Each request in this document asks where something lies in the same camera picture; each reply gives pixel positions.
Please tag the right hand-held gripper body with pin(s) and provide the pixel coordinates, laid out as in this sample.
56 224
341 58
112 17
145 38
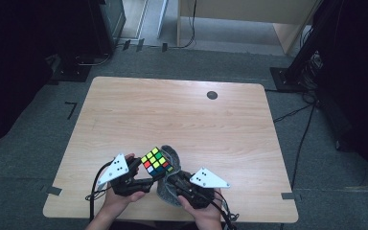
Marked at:
207 179

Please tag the grey tape piece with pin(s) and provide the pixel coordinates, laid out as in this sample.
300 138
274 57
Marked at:
54 190
290 196

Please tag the black cabinet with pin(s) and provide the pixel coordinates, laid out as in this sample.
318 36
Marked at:
111 22

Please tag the black round table grommet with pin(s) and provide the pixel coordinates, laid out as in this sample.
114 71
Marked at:
211 95

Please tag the person's right hand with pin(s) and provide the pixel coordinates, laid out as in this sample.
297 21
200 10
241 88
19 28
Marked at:
207 217

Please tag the dark curtain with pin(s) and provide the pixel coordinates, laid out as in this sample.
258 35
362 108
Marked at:
12 64
364 96

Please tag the black metal stand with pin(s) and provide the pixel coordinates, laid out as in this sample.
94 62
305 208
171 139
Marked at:
289 80

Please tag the black stand base plate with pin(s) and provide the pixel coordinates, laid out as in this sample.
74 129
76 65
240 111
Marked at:
72 73

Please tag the person's left hand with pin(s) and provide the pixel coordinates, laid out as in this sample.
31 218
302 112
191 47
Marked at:
118 202

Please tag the black tape strip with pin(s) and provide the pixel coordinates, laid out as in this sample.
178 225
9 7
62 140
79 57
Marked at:
164 47
126 44
140 44

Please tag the light wooden desk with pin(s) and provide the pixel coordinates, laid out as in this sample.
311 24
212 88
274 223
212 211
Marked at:
236 9

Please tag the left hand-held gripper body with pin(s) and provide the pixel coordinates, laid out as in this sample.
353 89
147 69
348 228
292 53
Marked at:
116 169

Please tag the multicoloured puzzle cube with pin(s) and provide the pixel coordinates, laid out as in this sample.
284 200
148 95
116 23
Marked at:
156 161

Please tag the grey cloth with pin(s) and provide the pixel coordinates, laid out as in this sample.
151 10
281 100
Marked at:
167 196

